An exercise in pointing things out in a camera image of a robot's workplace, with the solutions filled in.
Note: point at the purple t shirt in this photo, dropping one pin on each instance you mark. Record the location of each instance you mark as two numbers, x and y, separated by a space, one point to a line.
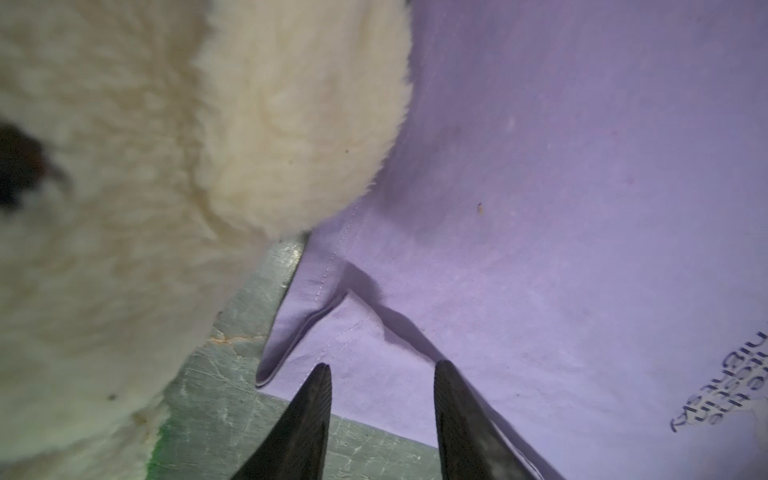
575 215

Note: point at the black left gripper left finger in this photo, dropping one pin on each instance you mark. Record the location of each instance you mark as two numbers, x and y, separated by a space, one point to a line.
295 448

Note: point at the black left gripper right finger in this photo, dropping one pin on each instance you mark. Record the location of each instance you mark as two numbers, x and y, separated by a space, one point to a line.
470 447

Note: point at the white plush dog toy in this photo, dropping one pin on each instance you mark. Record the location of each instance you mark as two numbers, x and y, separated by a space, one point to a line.
151 153

